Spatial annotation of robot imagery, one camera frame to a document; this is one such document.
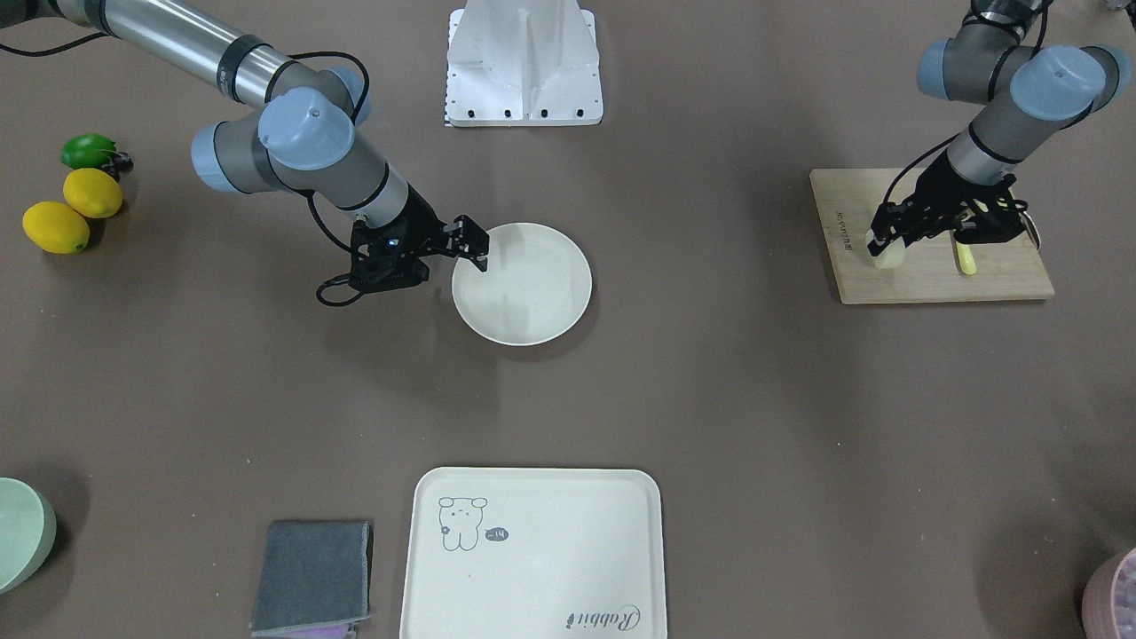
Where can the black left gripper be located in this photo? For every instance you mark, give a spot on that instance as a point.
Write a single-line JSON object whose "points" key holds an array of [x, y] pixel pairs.
{"points": [[933, 193]]}

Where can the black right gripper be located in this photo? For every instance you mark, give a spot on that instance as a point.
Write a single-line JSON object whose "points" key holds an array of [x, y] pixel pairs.
{"points": [[420, 223]]}

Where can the cream round plate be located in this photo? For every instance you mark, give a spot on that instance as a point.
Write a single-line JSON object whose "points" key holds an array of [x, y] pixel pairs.
{"points": [[536, 286]]}

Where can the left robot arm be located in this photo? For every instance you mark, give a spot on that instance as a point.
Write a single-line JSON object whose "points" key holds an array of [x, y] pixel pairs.
{"points": [[1026, 94]]}

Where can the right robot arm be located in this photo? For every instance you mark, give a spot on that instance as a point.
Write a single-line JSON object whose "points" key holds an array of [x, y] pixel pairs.
{"points": [[301, 135]]}

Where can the cream rabbit tray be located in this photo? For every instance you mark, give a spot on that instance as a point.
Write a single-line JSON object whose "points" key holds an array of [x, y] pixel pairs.
{"points": [[535, 553]]}

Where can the yellow plastic knife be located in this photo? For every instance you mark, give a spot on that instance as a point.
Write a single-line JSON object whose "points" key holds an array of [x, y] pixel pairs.
{"points": [[963, 256]]}

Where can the bamboo cutting board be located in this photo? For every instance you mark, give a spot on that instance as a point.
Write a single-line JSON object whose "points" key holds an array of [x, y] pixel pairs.
{"points": [[846, 200]]}

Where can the dark cherries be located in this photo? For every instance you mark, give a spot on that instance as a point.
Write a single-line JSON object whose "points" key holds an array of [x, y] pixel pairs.
{"points": [[118, 164]]}

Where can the grey folded cloth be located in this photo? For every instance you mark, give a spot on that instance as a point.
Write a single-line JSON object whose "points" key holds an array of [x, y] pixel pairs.
{"points": [[313, 572]]}

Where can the lower yellow lemon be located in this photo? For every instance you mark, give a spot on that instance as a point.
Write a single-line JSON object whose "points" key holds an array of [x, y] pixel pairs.
{"points": [[92, 193]]}

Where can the yellow lemon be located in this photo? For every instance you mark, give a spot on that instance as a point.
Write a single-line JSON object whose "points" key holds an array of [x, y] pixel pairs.
{"points": [[56, 228], [92, 193]]}

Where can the green lime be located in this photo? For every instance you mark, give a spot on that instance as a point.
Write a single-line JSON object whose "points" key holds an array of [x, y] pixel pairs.
{"points": [[87, 151]]}

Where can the upper yellow lemon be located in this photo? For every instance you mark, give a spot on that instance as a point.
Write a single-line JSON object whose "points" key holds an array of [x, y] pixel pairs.
{"points": [[56, 228]]}

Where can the pink ice bucket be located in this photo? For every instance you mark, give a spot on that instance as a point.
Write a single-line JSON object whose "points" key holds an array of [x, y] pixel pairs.
{"points": [[1108, 603]]}

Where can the purple cloth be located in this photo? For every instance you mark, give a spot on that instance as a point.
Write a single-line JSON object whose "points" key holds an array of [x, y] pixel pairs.
{"points": [[335, 630]]}

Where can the mint green bowl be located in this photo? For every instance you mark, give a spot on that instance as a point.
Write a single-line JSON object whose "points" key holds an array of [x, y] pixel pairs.
{"points": [[28, 529]]}

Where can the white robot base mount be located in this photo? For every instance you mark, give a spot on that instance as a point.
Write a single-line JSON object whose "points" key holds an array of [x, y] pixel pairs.
{"points": [[522, 64]]}

